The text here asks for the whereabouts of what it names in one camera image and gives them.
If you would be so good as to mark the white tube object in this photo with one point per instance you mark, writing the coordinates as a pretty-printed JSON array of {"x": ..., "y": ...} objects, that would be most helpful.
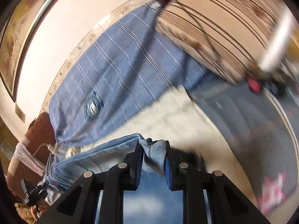
[{"x": 274, "y": 54}]

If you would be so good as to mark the cream floral quilt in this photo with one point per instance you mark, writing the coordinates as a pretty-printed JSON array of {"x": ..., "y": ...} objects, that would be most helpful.
[{"x": 176, "y": 118}]

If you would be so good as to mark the white charger with cable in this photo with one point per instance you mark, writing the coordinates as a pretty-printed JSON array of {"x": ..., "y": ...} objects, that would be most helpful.
[{"x": 52, "y": 149}]

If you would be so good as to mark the blue plaid blanket with emblem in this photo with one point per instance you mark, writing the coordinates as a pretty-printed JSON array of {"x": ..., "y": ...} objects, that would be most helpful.
[{"x": 126, "y": 69}]

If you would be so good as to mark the brown wooden headboard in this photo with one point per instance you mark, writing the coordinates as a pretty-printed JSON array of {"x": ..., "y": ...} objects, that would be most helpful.
[{"x": 40, "y": 131}]

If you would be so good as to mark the small red object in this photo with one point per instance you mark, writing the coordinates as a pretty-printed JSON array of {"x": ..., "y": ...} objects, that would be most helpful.
[{"x": 254, "y": 85}]

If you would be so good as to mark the beige striped pillow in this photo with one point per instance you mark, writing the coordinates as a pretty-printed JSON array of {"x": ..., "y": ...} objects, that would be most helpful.
[{"x": 226, "y": 36}]

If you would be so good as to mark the light blue denim pants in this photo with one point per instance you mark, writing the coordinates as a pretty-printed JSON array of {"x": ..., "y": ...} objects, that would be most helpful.
[{"x": 152, "y": 202}]

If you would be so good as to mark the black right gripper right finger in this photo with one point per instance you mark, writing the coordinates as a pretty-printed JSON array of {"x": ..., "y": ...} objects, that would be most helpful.
[{"x": 208, "y": 197}]

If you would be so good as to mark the blue grey bedsheet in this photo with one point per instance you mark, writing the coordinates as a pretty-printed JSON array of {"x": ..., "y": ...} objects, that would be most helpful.
[{"x": 261, "y": 131}]

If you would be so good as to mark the pink cloth on headboard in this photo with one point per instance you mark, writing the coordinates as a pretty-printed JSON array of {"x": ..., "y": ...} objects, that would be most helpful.
[{"x": 23, "y": 155}]

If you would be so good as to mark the framed wall picture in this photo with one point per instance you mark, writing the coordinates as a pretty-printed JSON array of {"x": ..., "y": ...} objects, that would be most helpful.
[{"x": 17, "y": 31}]

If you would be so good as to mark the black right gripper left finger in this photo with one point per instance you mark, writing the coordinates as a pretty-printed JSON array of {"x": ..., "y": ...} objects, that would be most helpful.
[{"x": 98, "y": 198}]

